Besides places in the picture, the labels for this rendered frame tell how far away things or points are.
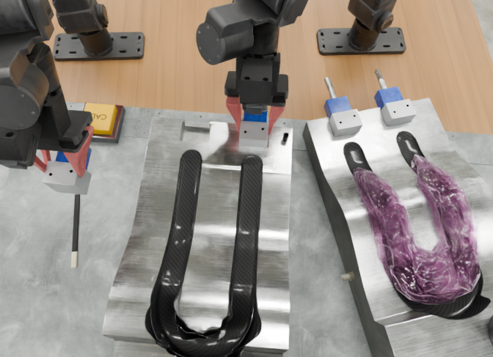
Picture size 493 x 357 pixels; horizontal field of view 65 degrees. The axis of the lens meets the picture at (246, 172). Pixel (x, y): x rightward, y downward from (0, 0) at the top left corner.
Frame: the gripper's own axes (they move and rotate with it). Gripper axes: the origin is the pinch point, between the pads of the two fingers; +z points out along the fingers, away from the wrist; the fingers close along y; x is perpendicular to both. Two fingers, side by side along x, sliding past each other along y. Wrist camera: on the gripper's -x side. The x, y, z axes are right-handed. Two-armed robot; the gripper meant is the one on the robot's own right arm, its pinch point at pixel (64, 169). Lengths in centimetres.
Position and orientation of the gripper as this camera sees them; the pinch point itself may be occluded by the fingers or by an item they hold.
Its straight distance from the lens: 67.1
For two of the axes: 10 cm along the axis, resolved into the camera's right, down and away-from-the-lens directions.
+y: 10.0, 0.8, 0.0
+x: 0.6, -6.6, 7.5
